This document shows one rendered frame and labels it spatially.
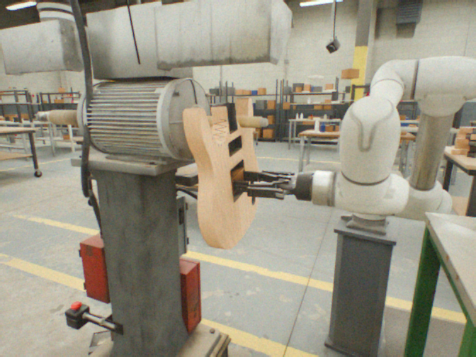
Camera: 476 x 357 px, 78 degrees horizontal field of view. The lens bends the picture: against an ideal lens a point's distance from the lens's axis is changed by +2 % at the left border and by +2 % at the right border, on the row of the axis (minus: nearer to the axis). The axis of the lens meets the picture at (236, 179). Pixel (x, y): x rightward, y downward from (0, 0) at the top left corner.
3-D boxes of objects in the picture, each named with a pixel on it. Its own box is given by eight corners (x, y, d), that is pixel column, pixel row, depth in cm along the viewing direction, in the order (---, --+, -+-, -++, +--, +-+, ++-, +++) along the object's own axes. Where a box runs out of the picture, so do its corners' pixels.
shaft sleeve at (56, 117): (61, 125, 119) (47, 122, 114) (62, 111, 119) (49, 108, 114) (93, 127, 112) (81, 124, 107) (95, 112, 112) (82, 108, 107)
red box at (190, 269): (144, 321, 138) (137, 250, 129) (161, 304, 149) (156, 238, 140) (189, 337, 128) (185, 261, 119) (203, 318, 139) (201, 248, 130)
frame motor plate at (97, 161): (71, 166, 101) (69, 156, 100) (122, 156, 123) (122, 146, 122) (155, 176, 87) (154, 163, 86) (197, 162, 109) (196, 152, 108)
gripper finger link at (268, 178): (289, 178, 77) (292, 176, 78) (256, 170, 85) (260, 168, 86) (289, 191, 79) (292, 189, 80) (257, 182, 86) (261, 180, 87)
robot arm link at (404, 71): (369, 75, 98) (416, 73, 91) (377, 52, 108) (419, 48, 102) (367, 109, 106) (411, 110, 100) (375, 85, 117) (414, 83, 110)
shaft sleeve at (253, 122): (207, 127, 91) (202, 125, 88) (208, 117, 91) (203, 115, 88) (262, 129, 84) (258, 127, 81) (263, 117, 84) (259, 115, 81)
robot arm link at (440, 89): (394, 198, 151) (446, 205, 141) (391, 223, 142) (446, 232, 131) (415, 49, 101) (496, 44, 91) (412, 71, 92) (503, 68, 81)
